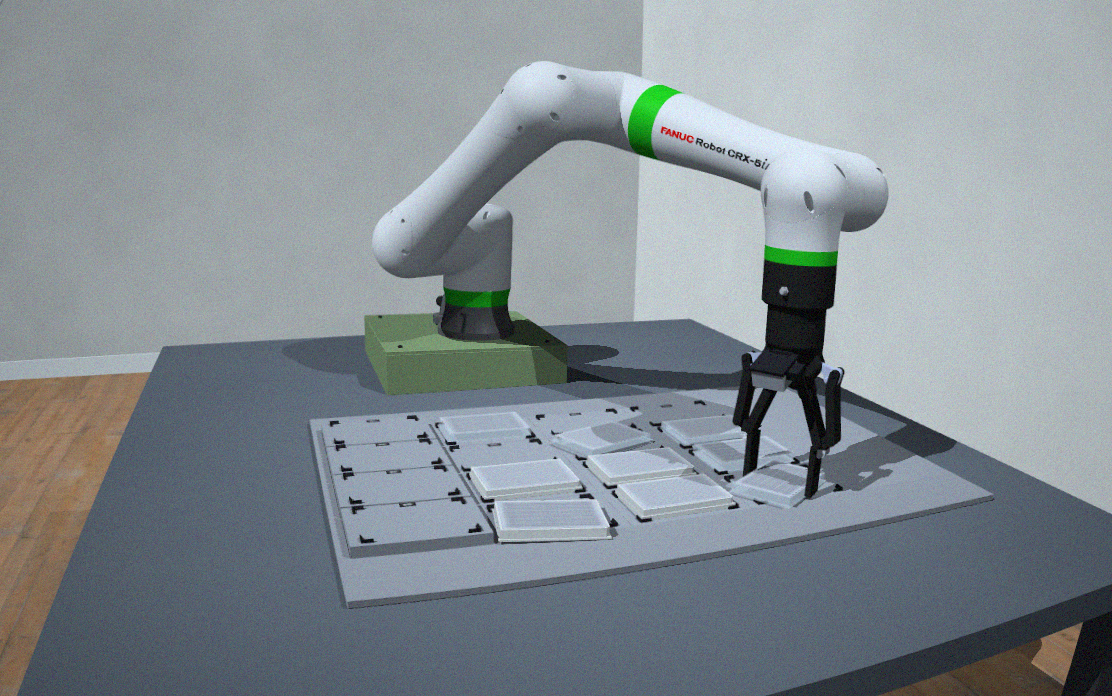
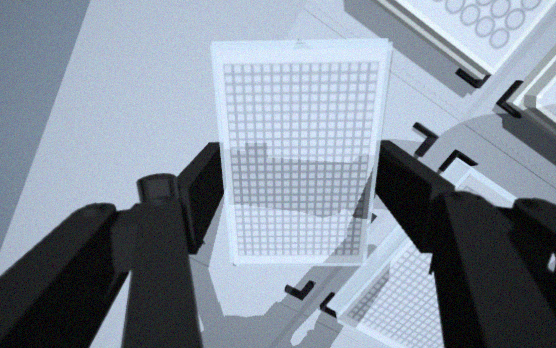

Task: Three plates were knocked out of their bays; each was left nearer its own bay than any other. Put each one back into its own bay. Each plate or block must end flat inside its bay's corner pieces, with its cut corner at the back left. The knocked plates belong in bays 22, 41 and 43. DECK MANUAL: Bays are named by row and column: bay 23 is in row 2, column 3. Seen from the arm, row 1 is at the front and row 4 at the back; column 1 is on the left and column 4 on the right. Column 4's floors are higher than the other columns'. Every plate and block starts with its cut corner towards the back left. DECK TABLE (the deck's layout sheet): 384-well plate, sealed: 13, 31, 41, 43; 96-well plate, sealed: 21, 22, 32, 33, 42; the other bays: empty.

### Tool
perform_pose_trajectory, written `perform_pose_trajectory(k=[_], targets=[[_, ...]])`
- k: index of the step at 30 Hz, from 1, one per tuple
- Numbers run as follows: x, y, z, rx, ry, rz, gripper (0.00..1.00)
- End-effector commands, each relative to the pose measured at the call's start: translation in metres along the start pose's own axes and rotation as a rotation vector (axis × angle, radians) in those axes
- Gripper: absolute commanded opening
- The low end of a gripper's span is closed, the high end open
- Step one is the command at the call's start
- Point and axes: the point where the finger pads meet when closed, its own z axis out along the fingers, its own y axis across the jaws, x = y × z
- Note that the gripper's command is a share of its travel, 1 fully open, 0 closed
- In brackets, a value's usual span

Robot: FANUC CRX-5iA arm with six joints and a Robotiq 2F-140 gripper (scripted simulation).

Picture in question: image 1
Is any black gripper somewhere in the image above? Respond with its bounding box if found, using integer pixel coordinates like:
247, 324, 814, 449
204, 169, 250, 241
732, 305, 845, 497

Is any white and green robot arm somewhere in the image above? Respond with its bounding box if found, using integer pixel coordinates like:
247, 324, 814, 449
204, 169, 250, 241
373, 61, 888, 341

